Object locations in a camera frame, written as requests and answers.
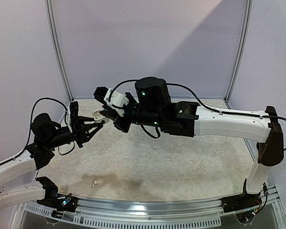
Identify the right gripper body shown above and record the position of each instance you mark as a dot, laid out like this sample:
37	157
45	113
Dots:
120	117

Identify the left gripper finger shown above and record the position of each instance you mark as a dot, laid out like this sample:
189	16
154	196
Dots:
85	120
90	130

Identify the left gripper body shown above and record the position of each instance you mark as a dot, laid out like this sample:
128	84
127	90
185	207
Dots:
78	136

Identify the white charging case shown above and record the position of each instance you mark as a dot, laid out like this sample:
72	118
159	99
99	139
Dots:
96	115

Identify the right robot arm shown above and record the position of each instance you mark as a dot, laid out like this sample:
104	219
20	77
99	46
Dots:
152	106

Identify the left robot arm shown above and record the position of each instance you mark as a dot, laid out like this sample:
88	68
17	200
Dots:
48	135

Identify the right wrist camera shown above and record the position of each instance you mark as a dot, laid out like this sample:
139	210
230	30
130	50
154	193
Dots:
111	100

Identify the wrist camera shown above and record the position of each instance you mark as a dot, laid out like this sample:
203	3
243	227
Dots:
111	100
71	116

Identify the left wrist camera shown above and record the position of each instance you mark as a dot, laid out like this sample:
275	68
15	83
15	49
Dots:
71	116

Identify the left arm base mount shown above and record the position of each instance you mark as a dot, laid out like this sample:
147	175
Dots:
55	200

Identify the left aluminium corner post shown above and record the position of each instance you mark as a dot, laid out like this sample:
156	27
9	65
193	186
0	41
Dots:
57	49

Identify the aluminium corner post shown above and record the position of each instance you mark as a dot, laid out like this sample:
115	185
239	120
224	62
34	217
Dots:
240	49
57	49

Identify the aluminium front rail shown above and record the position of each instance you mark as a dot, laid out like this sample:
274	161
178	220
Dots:
207	213

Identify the right aluminium corner post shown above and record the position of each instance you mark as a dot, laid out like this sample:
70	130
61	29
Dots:
240	49

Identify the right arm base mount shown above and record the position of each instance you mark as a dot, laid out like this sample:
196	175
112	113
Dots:
241	201

